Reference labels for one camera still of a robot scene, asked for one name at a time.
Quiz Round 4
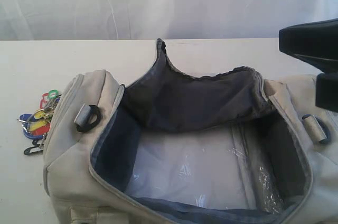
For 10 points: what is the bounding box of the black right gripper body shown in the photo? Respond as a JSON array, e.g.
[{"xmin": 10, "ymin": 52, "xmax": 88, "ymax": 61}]
[{"xmin": 279, "ymin": 18, "xmax": 337, "ymax": 113}]

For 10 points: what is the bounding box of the beige canvas duffel bag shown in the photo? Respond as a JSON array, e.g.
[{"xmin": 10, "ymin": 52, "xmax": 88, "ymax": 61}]
[{"xmin": 43, "ymin": 39, "xmax": 337, "ymax": 223}]

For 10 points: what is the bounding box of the colourful key tag bunch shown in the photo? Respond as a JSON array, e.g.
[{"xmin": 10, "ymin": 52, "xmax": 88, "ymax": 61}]
[{"xmin": 16, "ymin": 89, "xmax": 62, "ymax": 156}]

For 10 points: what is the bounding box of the white backdrop curtain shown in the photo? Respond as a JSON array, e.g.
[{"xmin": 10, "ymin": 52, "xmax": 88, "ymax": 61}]
[{"xmin": 1, "ymin": 0, "xmax": 337, "ymax": 40}]

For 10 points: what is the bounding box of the black plastic D-ring left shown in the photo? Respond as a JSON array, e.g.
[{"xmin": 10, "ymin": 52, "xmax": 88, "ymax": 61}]
[{"xmin": 73, "ymin": 104, "xmax": 102, "ymax": 133}]

